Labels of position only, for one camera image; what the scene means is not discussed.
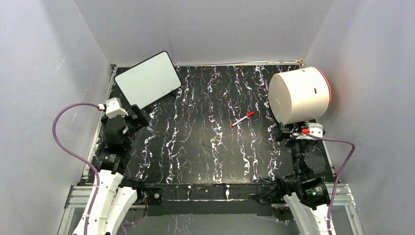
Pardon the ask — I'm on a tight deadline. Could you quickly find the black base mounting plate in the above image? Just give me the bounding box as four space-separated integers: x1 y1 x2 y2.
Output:
142 183 283 217

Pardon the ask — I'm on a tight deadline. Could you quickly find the white cylindrical drum red rim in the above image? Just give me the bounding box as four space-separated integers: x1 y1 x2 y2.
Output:
268 67 332 124

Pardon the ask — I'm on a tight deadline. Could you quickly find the white marker pen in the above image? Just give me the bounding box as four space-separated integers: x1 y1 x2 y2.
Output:
231 115 249 128

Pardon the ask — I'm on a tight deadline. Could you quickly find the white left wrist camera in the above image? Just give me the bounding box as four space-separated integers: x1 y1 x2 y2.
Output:
98 97 129 119

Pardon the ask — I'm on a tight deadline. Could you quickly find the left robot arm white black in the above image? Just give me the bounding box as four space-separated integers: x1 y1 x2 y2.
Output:
73 101 149 235

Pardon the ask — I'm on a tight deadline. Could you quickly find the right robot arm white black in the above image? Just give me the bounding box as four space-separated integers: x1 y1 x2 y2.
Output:
276 122 336 235

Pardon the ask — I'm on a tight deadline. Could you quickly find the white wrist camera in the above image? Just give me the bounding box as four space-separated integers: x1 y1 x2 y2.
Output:
98 97 129 119
299 123 324 140

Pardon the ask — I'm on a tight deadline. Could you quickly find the small white whiteboard black frame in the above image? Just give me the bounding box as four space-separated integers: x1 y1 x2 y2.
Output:
115 51 182 109

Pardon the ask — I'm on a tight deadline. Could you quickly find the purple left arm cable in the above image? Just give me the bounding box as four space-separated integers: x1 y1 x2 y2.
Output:
52 102 104 235

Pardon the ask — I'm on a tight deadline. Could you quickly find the aluminium front frame rail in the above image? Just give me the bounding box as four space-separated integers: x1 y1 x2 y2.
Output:
57 183 366 235

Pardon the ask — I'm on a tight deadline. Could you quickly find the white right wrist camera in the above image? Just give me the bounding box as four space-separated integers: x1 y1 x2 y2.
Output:
299 123 324 140

